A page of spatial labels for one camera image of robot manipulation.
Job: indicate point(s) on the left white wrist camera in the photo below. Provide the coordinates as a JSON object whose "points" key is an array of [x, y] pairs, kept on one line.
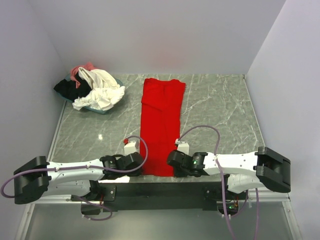
{"points": [[130, 146]]}

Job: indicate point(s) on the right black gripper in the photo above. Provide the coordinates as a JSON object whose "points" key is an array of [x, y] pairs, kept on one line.
{"points": [[178, 174]]}

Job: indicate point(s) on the black t shirt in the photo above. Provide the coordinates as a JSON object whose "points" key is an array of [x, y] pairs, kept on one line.
{"points": [[67, 88]]}

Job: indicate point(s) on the teal laundry basket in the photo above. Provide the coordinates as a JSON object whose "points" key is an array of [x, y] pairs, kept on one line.
{"points": [[97, 105]]}

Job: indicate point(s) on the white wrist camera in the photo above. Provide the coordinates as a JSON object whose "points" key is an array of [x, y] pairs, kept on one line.
{"points": [[130, 146], [182, 146]]}

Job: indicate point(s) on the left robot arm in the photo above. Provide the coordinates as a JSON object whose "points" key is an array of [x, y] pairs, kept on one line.
{"points": [[39, 178]]}

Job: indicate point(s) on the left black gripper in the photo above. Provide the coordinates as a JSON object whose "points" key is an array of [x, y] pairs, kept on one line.
{"points": [[135, 174]]}

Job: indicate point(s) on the white t shirt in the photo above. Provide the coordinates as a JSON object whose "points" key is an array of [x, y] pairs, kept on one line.
{"points": [[101, 82]]}

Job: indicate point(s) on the black base crossbar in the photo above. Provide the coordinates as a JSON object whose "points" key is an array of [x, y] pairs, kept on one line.
{"points": [[157, 195]]}

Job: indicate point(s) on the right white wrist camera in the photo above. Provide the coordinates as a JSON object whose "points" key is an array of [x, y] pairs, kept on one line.
{"points": [[182, 146]]}

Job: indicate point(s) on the aluminium frame rail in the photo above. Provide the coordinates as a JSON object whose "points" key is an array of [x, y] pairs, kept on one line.
{"points": [[273, 220]]}

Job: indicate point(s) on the red t shirt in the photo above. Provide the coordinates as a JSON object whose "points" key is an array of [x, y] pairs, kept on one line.
{"points": [[160, 123]]}

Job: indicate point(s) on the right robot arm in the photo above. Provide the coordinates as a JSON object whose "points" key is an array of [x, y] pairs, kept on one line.
{"points": [[264, 168]]}

